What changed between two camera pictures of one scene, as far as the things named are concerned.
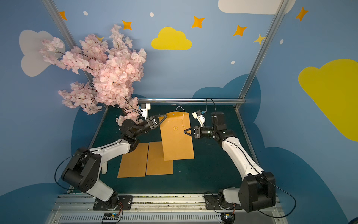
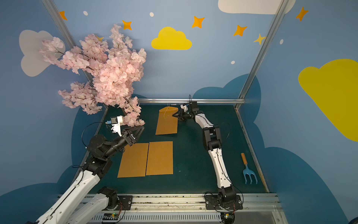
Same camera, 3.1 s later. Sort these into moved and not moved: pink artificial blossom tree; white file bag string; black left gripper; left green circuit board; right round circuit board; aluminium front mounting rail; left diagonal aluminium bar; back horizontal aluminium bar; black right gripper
Moved: white file bag string; black right gripper; black left gripper
Not moved: pink artificial blossom tree; back horizontal aluminium bar; aluminium front mounting rail; left diagonal aluminium bar; left green circuit board; right round circuit board
